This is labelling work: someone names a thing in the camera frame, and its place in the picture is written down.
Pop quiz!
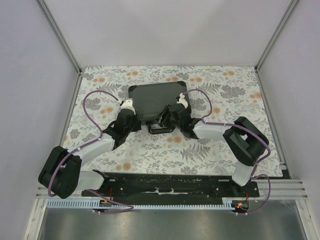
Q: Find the aluminium frame post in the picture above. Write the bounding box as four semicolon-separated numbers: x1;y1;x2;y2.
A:
254;0;300;73
34;0;83;76

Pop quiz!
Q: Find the aluminium frame post left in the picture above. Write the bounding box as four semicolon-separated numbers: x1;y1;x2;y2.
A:
34;0;83;76

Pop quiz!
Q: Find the black poker set case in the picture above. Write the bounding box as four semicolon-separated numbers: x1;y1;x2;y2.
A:
128;80;192;135

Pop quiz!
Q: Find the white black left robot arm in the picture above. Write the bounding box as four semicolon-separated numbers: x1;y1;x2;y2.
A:
38;108;141;199

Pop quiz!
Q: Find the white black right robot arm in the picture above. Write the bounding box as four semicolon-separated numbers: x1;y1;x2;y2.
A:
155;103;271;197

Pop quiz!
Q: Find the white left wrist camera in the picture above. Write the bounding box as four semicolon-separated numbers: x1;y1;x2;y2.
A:
120;98;135;112

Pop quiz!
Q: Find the aluminium front rail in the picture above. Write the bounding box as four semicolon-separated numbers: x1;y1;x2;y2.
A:
35;179;308;201

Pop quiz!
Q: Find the aluminium frame post right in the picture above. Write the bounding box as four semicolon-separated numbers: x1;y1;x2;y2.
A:
254;0;300;73

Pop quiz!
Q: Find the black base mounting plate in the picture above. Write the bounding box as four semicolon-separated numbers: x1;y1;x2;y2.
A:
93;170;260;198

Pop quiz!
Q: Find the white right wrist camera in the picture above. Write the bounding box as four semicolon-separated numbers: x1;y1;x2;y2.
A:
176;93;189;109

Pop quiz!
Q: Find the floral patterned table mat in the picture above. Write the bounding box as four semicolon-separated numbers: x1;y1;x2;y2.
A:
63;65;283;177

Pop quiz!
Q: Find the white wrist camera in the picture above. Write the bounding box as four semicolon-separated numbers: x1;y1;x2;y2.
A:
176;93;189;109
120;98;135;112

